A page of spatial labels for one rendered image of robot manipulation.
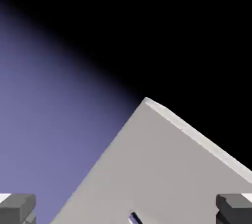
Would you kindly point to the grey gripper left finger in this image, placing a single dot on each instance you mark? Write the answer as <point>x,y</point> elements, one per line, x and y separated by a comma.
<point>15,206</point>

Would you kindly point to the grey painted cabinet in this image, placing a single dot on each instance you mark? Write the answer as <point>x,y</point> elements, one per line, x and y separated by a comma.
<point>157,159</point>

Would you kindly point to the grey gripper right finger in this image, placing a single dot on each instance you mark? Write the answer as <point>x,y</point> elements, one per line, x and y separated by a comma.
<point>234,208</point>

